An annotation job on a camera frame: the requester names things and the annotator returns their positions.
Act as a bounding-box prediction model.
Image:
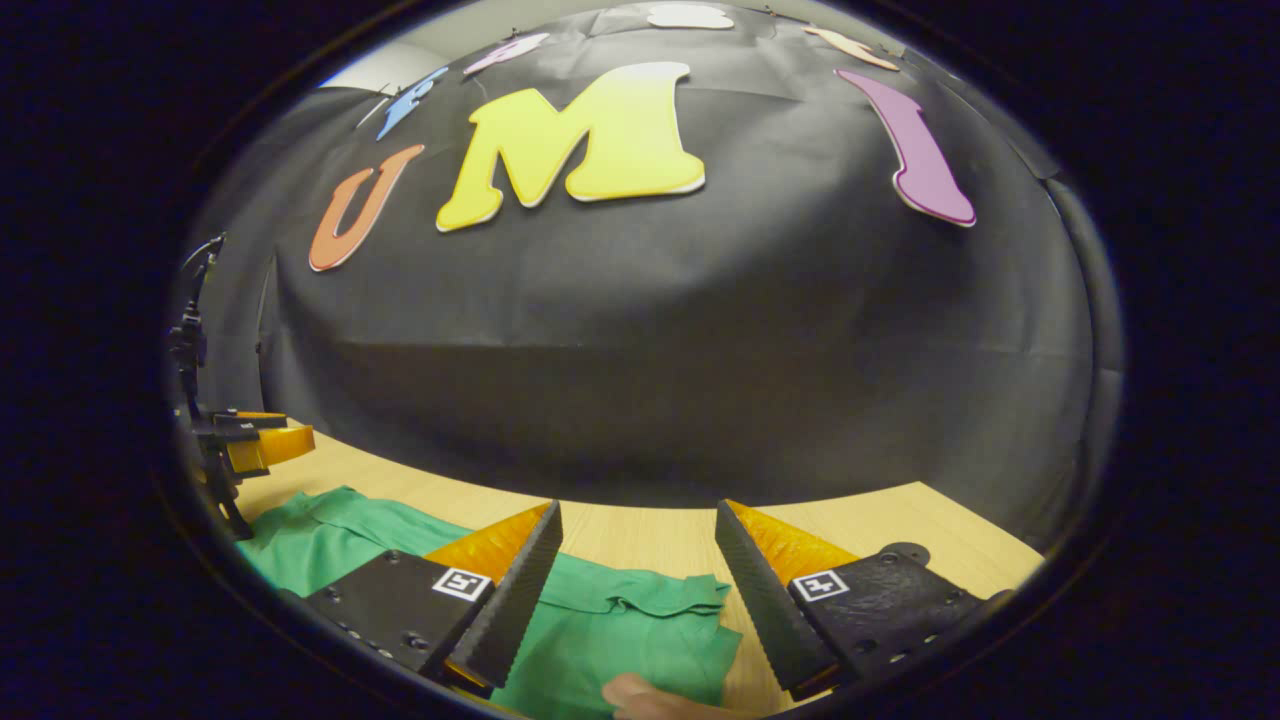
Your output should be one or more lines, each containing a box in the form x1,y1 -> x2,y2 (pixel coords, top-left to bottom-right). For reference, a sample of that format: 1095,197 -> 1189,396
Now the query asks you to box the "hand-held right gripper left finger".
305,500 -> 564,691

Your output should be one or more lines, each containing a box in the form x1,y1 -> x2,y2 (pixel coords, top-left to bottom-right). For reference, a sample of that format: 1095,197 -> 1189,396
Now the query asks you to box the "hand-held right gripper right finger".
714,500 -> 1011,703

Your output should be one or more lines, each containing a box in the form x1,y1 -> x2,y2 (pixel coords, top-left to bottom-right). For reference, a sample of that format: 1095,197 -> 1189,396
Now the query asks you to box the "green polo T-shirt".
235,486 -> 744,719

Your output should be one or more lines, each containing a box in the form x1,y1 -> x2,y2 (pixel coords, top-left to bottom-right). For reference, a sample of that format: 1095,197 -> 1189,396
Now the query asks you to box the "black backdrop cloth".
175,0 -> 1126,551

